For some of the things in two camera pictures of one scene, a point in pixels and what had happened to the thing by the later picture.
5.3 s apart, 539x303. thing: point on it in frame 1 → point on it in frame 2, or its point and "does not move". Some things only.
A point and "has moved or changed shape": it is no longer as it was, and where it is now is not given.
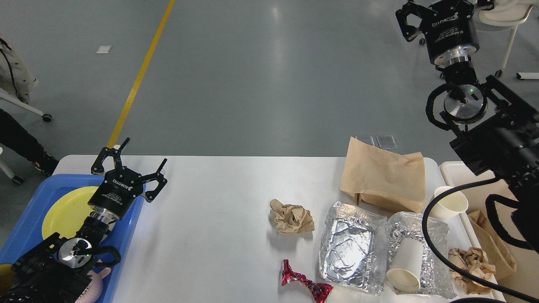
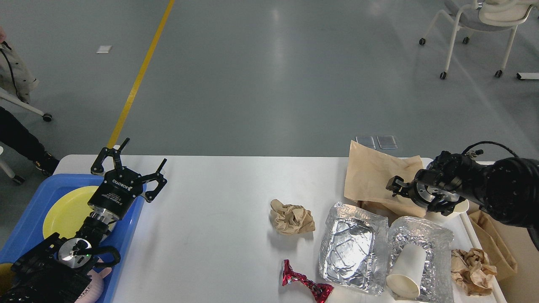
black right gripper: [449, 27] → [428, 190]
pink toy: [92, 292] does not move
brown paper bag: [393, 181] has moved or changed shape
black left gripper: [118, 187] does not move
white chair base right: [524, 75] does not move
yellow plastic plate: [67, 215] does not move
